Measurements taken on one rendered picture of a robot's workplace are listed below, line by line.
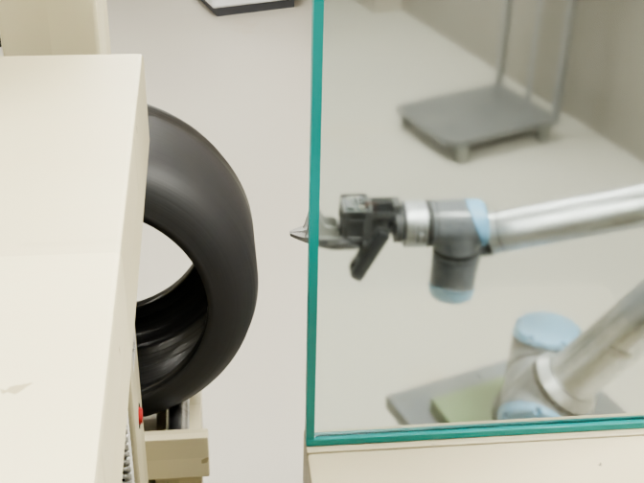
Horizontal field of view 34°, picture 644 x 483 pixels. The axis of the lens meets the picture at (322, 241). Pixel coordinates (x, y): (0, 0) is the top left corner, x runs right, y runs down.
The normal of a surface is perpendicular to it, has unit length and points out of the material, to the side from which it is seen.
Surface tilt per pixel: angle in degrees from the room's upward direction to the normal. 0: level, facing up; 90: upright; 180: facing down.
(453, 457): 0
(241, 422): 0
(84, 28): 90
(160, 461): 90
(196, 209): 59
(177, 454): 90
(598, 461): 0
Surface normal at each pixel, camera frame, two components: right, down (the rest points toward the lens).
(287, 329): 0.02, -0.85
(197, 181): 0.69, -0.49
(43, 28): 0.11, 0.52
